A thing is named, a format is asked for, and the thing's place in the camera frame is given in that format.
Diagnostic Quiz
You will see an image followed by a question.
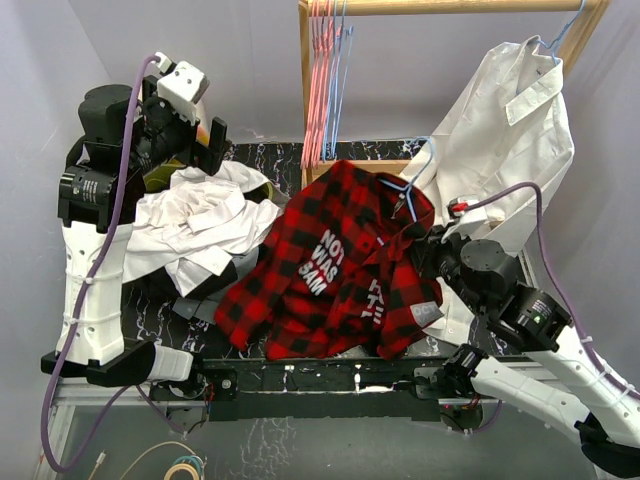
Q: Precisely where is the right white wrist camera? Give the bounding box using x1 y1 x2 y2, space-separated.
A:
444 195 490 239

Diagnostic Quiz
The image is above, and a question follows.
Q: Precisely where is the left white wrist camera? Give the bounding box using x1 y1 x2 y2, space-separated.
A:
154 52 210 125

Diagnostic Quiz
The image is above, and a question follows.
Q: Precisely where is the black garment in pile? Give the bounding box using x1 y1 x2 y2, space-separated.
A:
130 263 236 307

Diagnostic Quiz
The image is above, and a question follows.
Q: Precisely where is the white shirt on hanger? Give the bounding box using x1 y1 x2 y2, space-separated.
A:
399 34 575 346

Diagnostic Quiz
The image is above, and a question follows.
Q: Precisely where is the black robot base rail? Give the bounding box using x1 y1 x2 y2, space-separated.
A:
149 355 507 424

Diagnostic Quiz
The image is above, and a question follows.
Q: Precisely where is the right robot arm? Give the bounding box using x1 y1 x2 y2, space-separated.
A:
410 226 639 479

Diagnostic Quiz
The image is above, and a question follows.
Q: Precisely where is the red black plaid shirt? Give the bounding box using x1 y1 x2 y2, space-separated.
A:
213 160 443 360

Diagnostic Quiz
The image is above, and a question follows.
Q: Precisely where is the aluminium frame rail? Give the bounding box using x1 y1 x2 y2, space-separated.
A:
32 361 619 480

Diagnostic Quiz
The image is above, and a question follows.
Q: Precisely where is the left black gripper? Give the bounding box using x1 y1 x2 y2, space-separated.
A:
125 77 231 177

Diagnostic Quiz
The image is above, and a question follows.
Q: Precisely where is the blue hanger holding shirt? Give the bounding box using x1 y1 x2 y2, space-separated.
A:
535 0 586 66

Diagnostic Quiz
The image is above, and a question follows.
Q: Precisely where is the pink wire hanger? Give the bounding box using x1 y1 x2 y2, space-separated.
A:
301 1 337 170

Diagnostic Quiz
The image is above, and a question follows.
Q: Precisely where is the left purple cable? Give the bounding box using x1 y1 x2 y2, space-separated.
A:
40 53 191 474

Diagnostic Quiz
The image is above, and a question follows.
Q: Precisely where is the green laundry basket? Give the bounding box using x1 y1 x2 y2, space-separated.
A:
144 159 276 200

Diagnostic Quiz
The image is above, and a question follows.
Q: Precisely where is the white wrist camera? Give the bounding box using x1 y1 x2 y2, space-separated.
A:
444 195 490 239
154 52 210 125

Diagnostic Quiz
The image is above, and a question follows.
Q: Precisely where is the coiled beige cable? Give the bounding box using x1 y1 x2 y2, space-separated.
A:
90 440 208 480

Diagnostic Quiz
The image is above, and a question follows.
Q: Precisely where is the cream cylindrical drum toy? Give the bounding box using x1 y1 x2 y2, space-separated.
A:
196 119 211 147

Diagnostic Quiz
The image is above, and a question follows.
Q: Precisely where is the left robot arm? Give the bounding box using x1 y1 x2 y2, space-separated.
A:
40 77 229 399

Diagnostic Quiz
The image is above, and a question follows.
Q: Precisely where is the wooden clothes rack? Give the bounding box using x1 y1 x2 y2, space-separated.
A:
298 0 610 187

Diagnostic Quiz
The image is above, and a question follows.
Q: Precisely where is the light blue wire hanger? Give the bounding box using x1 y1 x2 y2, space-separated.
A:
378 136 435 222

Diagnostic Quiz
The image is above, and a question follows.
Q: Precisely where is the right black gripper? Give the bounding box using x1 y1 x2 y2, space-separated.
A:
406 222 484 315

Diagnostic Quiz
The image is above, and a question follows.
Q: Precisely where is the grey garment in pile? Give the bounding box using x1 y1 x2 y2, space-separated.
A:
172 247 259 324

